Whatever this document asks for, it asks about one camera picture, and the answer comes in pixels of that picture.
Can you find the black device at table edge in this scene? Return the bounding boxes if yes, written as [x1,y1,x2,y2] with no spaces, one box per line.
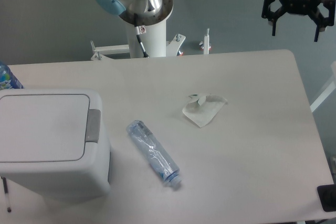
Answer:
[317,184,335,212]

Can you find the crumpled white paper wrapper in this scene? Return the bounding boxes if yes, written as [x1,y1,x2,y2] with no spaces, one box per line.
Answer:
[182,93,228,128]

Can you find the blue labelled drink bottle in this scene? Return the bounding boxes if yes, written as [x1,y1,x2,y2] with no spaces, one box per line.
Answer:
[1,62,24,90]

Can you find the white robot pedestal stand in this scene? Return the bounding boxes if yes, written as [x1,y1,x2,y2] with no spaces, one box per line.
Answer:
[89,0,214,61]

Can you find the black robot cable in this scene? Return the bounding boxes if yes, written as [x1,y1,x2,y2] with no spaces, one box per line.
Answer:
[133,12,151,59]

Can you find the crushed clear plastic bottle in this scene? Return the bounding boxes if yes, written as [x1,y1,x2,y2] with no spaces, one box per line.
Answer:
[127,120,182,189]

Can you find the white push-button trash can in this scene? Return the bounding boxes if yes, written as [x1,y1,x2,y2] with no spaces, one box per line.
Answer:
[1,89,111,200]

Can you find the white frame at right edge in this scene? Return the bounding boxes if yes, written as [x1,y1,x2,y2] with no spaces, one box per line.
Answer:
[309,60,336,113]

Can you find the black white pen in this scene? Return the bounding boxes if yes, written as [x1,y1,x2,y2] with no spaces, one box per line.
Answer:
[1,177,12,213]

